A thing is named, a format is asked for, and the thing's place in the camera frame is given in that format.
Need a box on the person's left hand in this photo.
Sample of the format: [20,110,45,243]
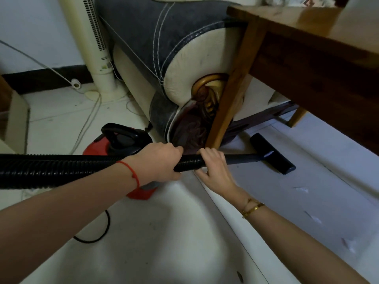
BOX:
[124,142,184,188]

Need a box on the person's right hand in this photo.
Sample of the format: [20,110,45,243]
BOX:
[195,147,247,203]

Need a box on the black vacuum wand with nozzle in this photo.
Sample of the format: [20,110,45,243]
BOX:
[223,133,297,175]

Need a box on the black corrugated vacuum hose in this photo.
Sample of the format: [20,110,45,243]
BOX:
[0,153,208,190]

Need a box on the person's right forearm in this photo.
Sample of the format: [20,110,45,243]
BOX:
[232,191,372,284]

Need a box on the person's left forearm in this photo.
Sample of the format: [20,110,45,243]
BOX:
[0,161,140,284]

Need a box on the red vacuum cleaner body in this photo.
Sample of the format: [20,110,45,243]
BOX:
[81,123,159,202]

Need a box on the grey and cream sofa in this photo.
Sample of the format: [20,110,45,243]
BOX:
[94,0,300,155]

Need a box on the white tower fan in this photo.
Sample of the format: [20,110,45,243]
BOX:
[57,0,128,101]

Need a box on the brown wooden table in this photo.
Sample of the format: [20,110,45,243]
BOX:
[204,4,379,149]

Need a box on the white cabinet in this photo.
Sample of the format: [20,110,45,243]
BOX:
[0,73,31,155]

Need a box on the red string bracelet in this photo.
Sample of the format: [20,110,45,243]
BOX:
[116,160,140,188]

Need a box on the gold bracelet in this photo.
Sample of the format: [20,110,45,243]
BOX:
[241,198,266,219]

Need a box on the black power cord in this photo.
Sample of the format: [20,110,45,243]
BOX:
[73,209,111,243]

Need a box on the white floor cord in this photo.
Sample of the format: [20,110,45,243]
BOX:
[68,91,102,155]

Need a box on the white cable with inline switch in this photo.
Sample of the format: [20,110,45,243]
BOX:
[0,40,82,90]

